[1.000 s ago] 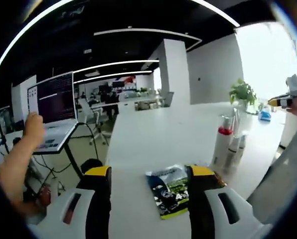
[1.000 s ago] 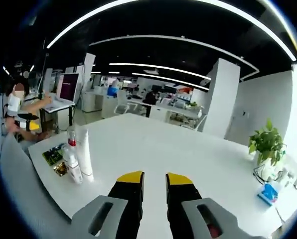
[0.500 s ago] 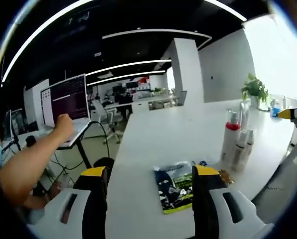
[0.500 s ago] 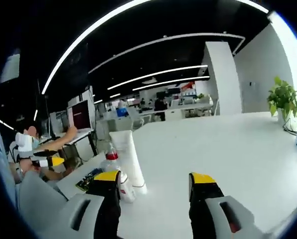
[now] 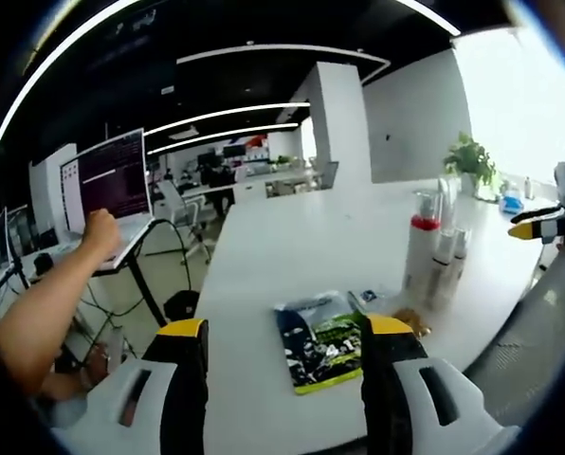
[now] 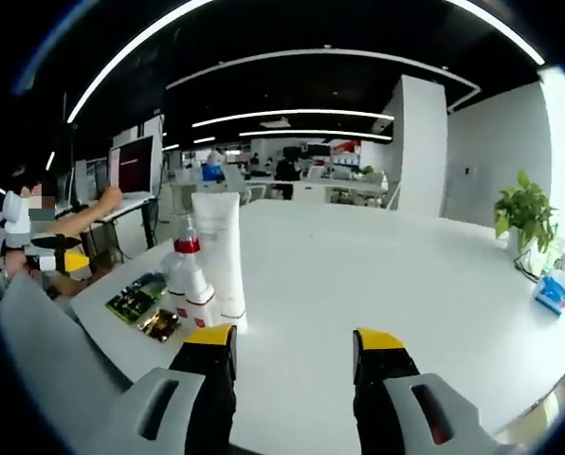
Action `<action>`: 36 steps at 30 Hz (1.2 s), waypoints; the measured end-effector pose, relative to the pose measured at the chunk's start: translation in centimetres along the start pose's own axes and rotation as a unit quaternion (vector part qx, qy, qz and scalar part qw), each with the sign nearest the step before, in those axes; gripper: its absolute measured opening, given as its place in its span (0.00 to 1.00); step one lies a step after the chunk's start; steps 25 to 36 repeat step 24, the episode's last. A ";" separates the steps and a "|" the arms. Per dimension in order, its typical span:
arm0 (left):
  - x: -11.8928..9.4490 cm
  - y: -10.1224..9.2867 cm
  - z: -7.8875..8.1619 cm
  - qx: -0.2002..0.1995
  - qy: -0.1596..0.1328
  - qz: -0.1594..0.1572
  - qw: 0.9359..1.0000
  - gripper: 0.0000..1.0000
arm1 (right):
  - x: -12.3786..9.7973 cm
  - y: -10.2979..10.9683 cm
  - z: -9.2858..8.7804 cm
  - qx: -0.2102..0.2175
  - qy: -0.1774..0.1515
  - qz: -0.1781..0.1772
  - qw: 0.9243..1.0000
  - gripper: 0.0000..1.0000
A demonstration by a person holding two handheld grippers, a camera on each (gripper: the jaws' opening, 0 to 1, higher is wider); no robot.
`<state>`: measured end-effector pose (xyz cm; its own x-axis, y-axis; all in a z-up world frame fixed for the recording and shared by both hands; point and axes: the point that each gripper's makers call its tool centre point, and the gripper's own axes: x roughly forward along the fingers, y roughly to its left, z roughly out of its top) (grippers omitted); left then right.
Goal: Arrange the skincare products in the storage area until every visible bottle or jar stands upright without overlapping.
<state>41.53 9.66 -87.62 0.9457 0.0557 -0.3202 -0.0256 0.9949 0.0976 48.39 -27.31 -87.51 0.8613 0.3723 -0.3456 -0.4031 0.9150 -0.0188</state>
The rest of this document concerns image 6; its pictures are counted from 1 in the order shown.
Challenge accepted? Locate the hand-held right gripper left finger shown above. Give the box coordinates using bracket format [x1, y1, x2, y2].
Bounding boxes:
[66, 323, 240, 455]

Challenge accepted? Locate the blue storage box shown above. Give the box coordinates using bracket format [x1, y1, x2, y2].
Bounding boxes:
[200, 163, 227, 184]

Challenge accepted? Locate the grey mesh office chair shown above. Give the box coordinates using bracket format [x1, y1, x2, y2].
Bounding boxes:
[0, 273, 139, 397]

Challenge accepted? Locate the tall red-collared skincare pump bottle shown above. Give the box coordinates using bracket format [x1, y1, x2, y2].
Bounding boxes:
[161, 212, 204, 300]

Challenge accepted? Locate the white laptop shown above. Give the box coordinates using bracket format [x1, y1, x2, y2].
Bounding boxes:
[97, 135, 158, 220]

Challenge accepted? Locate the blue tissue pack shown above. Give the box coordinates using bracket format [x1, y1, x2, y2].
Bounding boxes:
[532, 272, 565, 318]

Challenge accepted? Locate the gold skincare sachet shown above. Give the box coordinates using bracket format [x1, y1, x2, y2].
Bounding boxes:
[137, 307, 183, 343]

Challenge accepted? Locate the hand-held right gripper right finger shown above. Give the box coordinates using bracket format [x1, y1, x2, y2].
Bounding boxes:
[351, 326, 519, 455]

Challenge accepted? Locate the black laptop stand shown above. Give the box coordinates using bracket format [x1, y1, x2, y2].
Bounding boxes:
[85, 198, 160, 266]

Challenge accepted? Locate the potted green plant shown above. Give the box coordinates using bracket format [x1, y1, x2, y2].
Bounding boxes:
[494, 170, 559, 260]

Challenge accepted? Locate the green silver skincare sachet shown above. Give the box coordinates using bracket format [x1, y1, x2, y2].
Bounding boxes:
[104, 272, 169, 324]

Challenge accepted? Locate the white skincare tube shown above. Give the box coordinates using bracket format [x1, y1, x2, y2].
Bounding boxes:
[191, 191, 248, 332]

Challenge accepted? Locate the white office counter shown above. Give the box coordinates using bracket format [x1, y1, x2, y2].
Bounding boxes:
[291, 179, 388, 208]

